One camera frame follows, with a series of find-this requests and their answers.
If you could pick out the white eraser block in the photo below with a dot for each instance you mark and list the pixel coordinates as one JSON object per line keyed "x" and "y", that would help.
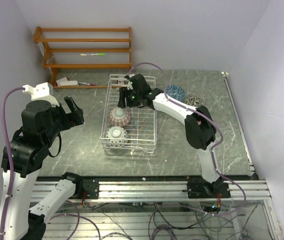
{"x": 65, "y": 82}

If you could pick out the brown leaf pattern bowl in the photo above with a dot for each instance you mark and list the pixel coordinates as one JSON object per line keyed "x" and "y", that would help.
{"x": 194, "y": 101}

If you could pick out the green marker pen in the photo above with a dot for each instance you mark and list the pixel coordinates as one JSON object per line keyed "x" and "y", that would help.
{"x": 93, "y": 54}

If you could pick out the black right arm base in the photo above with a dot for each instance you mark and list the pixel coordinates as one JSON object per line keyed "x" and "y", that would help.
{"x": 198, "y": 188}

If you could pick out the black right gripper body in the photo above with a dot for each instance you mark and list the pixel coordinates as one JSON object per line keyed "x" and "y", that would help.
{"x": 133, "y": 98}

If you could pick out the wooden shelf rack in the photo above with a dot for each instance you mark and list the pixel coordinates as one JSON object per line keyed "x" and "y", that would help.
{"x": 63, "y": 46}

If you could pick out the blue floral pattern bowl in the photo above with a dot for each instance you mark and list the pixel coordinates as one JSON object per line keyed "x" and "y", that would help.
{"x": 175, "y": 92}

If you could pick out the red diamond pattern bowl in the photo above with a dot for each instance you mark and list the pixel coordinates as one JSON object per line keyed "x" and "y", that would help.
{"x": 119, "y": 117}

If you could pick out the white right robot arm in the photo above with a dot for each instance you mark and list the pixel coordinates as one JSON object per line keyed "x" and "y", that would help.
{"x": 200, "y": 130}

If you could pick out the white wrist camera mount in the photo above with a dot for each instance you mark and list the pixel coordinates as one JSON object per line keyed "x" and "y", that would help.
{"x": 43, "y": 91}
{"x": 128, "y": 78}

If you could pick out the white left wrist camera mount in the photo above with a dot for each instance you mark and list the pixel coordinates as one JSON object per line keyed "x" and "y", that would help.
{"x": 43, "y": 91}

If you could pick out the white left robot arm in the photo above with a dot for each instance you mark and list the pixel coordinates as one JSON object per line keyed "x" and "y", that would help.
{"x": 23, "y": 158}

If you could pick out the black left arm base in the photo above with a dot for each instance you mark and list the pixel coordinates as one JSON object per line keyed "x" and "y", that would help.
{"x": 90, "y": 189}

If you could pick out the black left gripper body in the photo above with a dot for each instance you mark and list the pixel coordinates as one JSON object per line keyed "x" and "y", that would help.
{"x": 65, "y": 120}

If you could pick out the white bowl with dot pattern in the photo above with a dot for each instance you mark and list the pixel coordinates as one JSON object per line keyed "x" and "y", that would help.
{"x": 116, "y": 136}

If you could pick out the white wire dish rack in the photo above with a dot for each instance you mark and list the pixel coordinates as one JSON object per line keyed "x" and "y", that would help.
{"x": 130, "y": 128}

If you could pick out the pink marker pen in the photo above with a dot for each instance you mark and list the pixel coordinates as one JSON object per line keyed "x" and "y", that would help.
{"x": 87, "y": 84}

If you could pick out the aluminium rail frame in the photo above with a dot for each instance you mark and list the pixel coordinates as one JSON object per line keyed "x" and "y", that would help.
{"x": 141, "y": 193}

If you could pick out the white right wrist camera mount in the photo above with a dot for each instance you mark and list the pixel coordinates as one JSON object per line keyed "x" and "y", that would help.
{"x": 128, "y": 78}

